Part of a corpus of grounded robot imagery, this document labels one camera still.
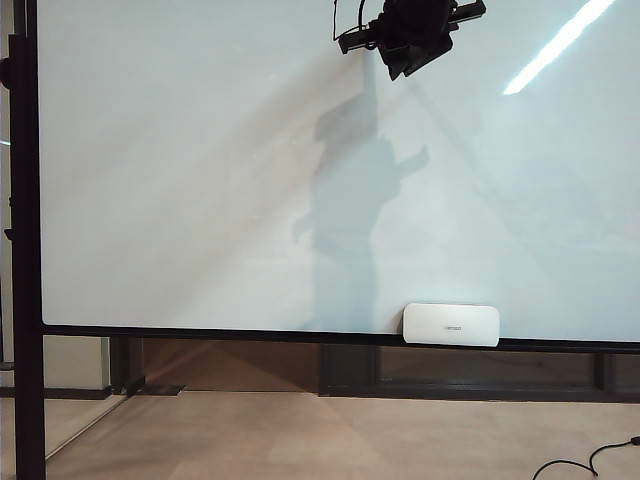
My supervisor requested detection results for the dark wooden low cabinet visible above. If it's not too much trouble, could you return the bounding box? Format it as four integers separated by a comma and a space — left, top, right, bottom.
318, 342, 640, 402

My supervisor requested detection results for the black whiteboard bottom rail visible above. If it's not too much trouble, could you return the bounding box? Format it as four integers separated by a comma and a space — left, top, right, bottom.
42, 323, 640, 355

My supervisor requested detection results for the white whiteboard eraser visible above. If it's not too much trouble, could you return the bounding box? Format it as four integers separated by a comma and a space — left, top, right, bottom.
403, 302, 502, 349

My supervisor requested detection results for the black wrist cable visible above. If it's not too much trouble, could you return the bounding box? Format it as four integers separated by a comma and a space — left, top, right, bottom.
330, 0, 369, 44

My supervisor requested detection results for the white whiteboard panel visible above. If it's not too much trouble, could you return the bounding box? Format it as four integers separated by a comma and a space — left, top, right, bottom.
37, 0, 640, 346

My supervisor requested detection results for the dark baseboard strip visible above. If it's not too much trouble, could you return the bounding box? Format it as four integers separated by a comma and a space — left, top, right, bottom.
0, 385, 112, 401

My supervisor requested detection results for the dark wooden post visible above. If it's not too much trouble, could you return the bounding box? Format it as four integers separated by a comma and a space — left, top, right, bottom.
109, 335, 147, 397

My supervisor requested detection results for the black floor cable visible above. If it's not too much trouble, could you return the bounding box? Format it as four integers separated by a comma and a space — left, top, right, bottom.
532, 435, 640, 480

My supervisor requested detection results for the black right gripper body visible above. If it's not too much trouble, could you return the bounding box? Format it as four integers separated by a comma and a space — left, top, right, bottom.
338, 0, 487, 82

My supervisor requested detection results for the black whiteboard stand post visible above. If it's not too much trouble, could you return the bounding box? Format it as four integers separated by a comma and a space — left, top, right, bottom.
8, 0, 47, 480

